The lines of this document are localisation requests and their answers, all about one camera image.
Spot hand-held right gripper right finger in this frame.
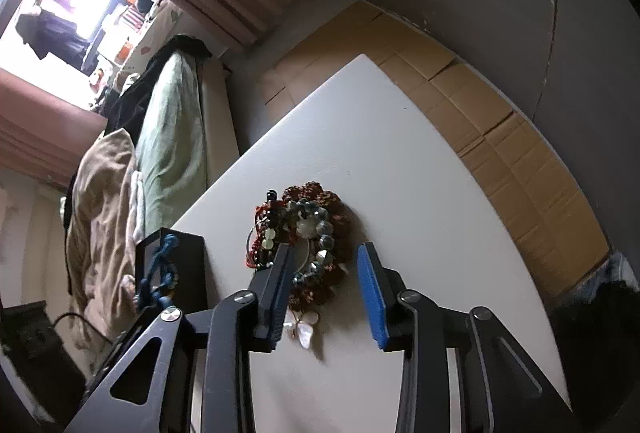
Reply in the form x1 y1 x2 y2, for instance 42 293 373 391
356 241 574 433

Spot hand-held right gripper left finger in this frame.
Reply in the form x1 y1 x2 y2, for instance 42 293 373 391
64 243 296 433

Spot white butterfly pendant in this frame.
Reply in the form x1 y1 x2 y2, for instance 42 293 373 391
285 310 321 349

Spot pale green bead bracelet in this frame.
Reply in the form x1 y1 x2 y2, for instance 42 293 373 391
250 218 282 260

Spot grey crystal bead bracelet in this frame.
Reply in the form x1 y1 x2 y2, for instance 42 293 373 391
282 200 336 286

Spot black jewelry box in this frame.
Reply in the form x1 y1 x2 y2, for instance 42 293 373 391
135 227 207 314

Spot pile of beaded bracelets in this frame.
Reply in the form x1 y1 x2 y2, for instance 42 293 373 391
247 181 351 309

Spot black bead bracelet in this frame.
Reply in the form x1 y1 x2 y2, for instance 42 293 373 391
265 188 281 224

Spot blue braided bracelet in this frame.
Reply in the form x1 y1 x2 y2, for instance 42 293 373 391
134 233 180 309

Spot beige blanket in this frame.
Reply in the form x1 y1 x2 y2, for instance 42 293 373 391
65 129 146 354

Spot bed with green sheet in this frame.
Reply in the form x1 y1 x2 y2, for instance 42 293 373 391
132 48 241 239

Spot cardboard floor sheets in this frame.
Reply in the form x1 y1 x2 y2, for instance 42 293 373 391
257 0 611 299

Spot dark cloth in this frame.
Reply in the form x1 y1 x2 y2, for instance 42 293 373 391
550 253 640 364

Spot black clothing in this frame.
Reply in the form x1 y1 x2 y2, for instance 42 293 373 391
97 34 213 138

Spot dark hanging clothes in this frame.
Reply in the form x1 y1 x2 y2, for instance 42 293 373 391
15 8 88 64

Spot black cable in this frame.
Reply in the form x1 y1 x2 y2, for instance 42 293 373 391
52 312 115 345

